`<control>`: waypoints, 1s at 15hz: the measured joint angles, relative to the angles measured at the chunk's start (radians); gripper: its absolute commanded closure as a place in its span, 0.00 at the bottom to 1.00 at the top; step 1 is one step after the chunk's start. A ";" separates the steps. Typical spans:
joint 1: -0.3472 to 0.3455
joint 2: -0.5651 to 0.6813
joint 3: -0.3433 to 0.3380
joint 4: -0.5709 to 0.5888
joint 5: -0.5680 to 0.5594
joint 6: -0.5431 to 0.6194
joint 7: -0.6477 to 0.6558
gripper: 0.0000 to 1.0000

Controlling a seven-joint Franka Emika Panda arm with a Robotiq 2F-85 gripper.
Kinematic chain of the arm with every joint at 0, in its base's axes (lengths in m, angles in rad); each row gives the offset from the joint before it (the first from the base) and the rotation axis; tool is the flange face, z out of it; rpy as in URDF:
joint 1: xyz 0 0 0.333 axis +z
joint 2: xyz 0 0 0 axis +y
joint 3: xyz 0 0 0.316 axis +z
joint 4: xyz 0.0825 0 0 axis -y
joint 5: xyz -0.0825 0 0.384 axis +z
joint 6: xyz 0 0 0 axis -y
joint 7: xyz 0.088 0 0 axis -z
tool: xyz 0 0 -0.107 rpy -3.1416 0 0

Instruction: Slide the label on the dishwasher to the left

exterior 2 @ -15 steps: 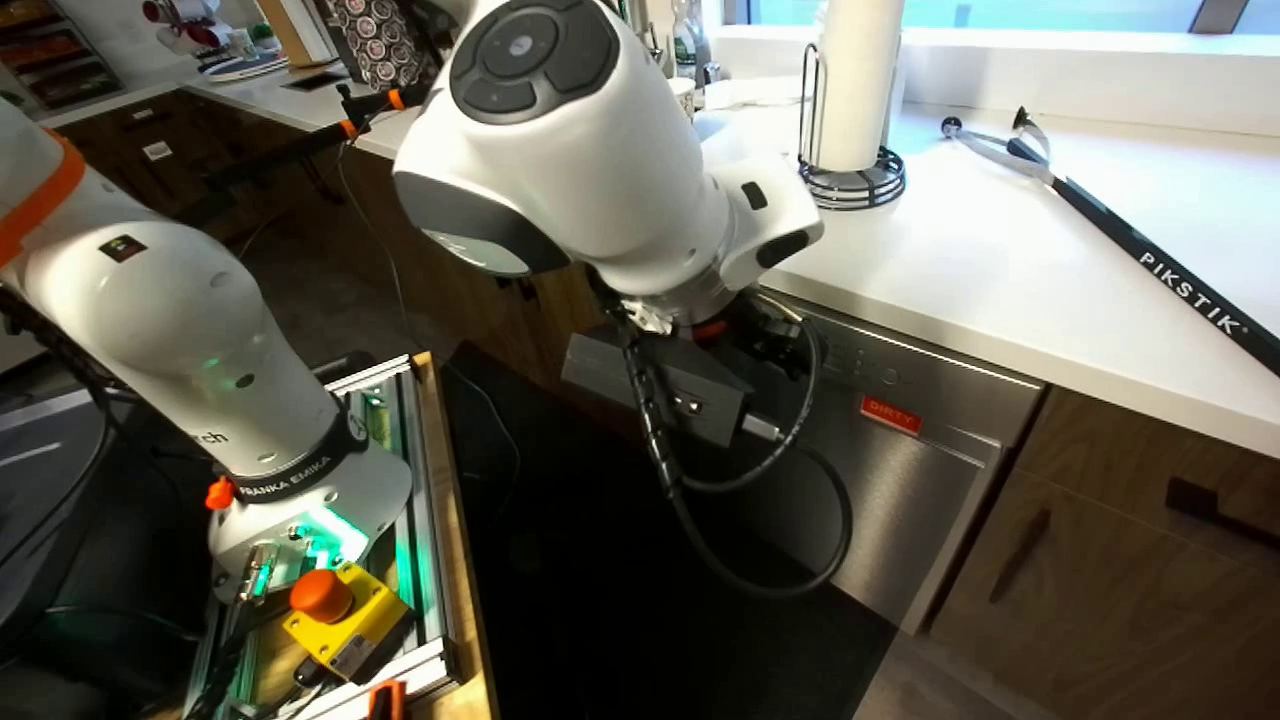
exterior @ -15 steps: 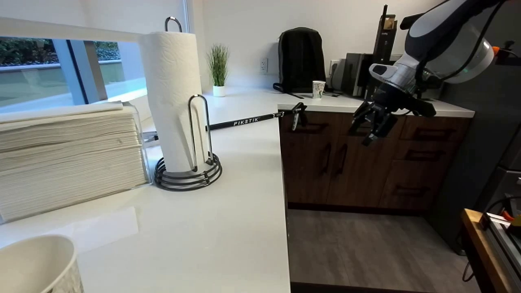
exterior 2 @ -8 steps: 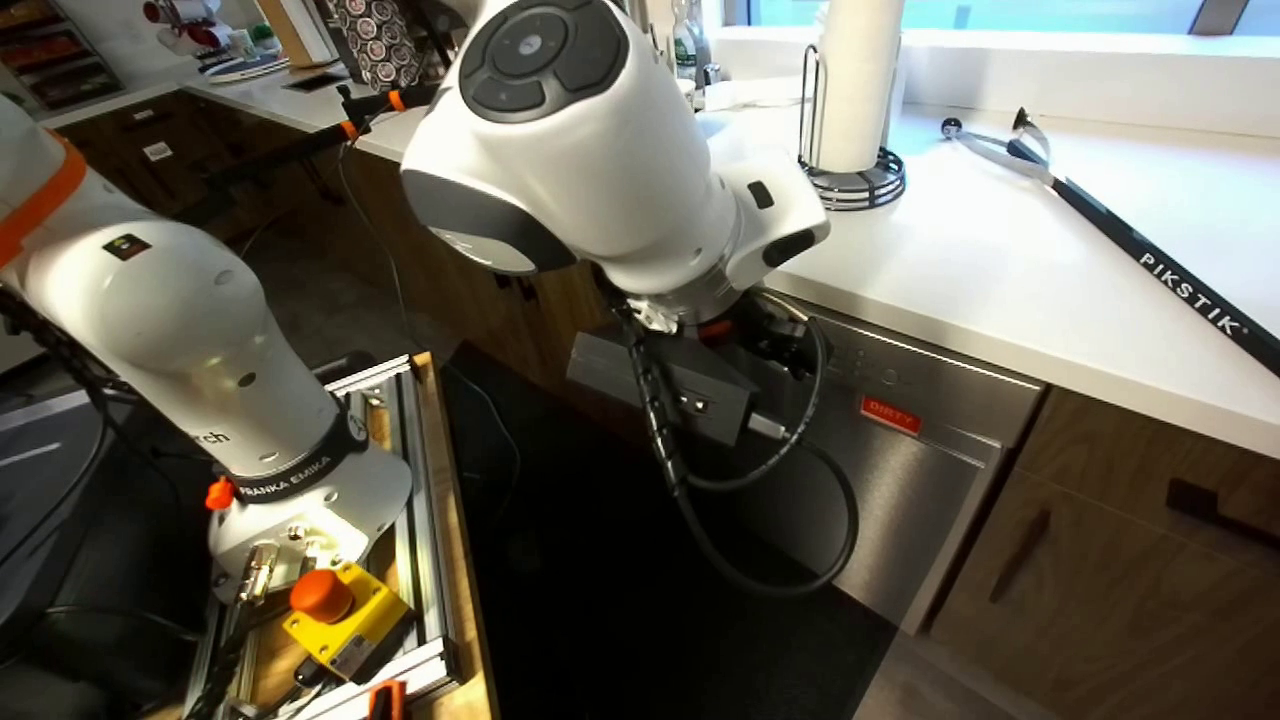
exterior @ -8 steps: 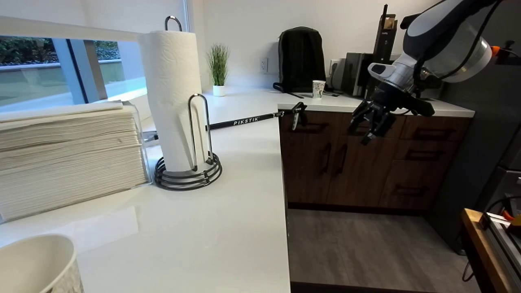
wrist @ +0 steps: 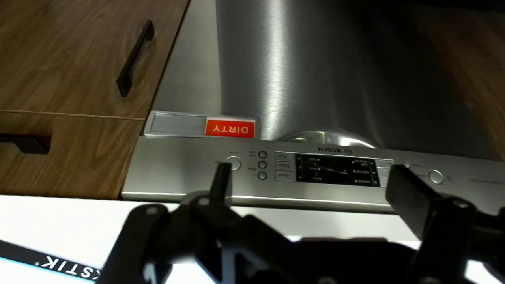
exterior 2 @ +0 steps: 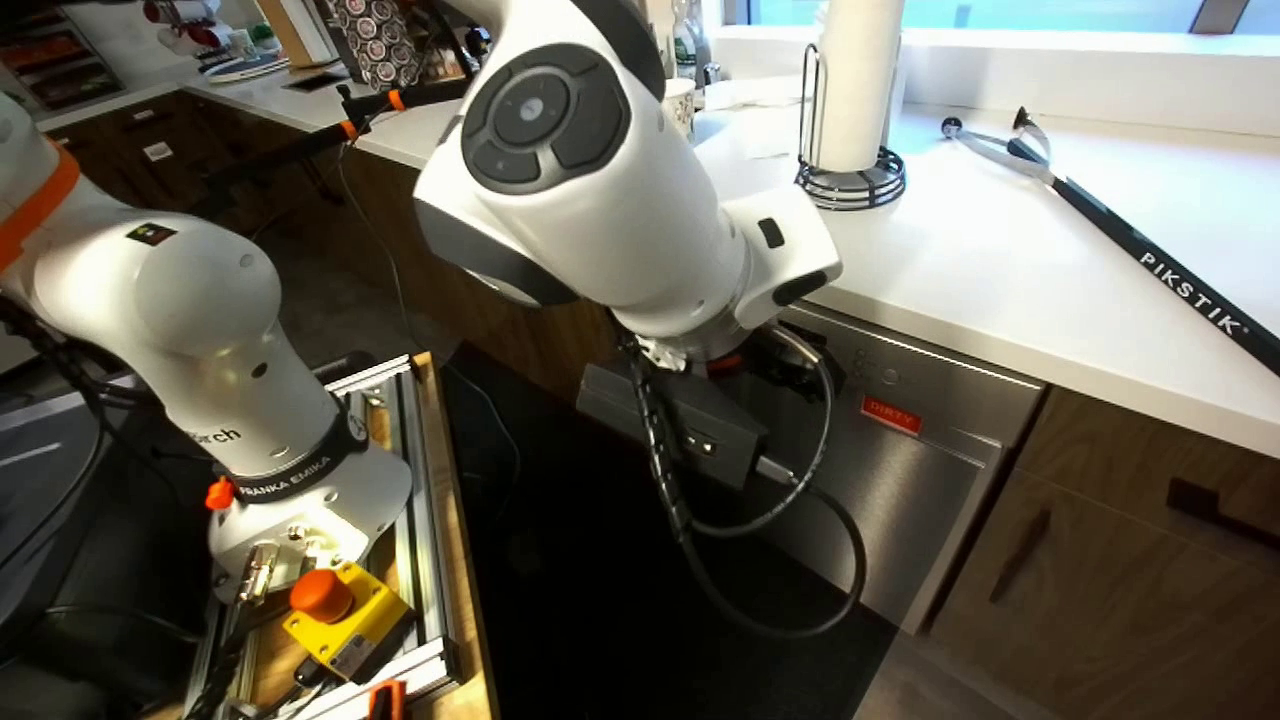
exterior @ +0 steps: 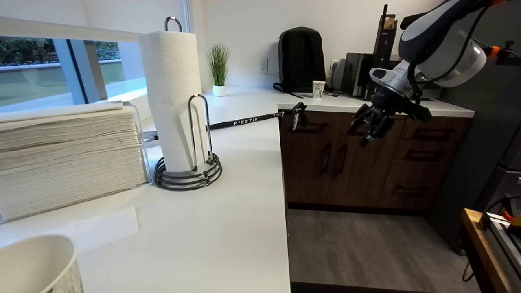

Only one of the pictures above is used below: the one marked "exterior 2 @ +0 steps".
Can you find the thick black braided cable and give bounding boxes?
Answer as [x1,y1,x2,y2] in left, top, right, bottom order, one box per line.
[628,354,871,642]

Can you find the red label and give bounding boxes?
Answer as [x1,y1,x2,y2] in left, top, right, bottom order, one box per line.
[854,393,928,444]

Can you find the black clamp with orange tips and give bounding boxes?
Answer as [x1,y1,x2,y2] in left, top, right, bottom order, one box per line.
[331,75,463,144]

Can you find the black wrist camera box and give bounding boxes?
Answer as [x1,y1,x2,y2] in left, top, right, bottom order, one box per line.
[665,377,771,491]

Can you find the window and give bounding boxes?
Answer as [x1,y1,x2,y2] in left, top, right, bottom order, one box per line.
[717,0,1280,40]

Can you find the wire paper towel holder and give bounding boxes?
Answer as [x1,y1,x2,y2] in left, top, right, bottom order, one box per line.
[793,40,910,215]

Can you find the dark wooden drawer cabinets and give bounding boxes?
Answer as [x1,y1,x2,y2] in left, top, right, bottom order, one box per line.
[35,83,329,249]

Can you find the white paper towel roll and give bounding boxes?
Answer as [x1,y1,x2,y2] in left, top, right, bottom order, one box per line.
[812,0,909,176]

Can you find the wooden cabinet under sink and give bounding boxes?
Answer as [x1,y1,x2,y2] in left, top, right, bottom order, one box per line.
[331,138,630,404]

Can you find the black grabber stick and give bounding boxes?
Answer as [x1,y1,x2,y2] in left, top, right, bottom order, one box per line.
[934,109,1280,380]

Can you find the slanted dark cabinet handle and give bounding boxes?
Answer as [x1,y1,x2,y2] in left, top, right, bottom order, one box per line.
[982,502,1056,608]

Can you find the horizontal dark cabinet handle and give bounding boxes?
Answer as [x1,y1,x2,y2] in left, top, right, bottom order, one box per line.
[1165,473,1280,557]

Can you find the yellow emergency stop button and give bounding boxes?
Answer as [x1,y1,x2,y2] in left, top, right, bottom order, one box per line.
[280,558,411,682]

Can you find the stainless steel dishwasher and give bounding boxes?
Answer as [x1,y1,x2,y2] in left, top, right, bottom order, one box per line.
[739,298,1049,639]

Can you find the thin black camera cable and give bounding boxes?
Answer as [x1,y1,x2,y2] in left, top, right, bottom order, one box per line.
[688,322,845,545]

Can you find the wooden cabinet beside dishwasher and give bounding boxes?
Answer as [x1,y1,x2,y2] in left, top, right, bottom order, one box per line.
[923,382,1280,720]

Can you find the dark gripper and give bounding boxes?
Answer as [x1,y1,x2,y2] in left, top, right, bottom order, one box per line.
[570,354,681,448]

